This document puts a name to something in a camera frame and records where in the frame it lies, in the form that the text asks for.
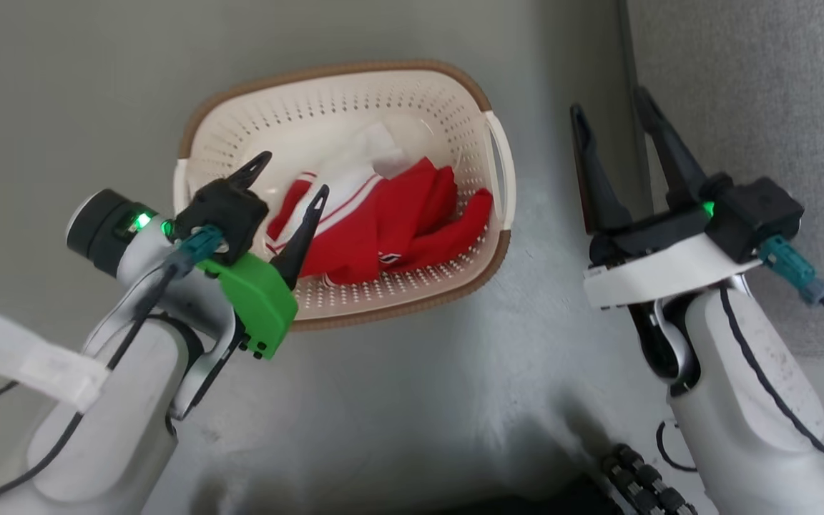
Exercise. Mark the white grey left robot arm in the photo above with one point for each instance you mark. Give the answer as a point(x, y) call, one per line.
point(126, 429)

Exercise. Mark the white tape label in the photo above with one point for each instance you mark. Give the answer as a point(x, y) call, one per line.
point(26, 354)

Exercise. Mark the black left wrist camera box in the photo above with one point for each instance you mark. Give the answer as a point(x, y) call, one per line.
point(222, 211)

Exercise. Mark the cream plastic laundry basket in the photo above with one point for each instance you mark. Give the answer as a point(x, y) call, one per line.
point(355, 93)

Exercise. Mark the red white-striped jacket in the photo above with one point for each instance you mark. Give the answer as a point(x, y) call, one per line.
point(412, 214)

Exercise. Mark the grey fabric sofa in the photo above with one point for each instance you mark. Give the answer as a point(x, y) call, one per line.
point(777, 86)

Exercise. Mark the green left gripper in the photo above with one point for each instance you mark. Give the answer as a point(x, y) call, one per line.
point(262, 300)

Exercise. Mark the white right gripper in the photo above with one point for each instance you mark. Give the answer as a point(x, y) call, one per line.
point(669, 268)

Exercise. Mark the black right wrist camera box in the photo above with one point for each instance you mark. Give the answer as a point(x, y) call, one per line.
point(755, 214)

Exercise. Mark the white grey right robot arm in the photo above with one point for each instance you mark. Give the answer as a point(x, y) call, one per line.
point(734, 400)

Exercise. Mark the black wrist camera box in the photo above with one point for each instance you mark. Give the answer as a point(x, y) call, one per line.
point(755, 214)
point(222, 211)

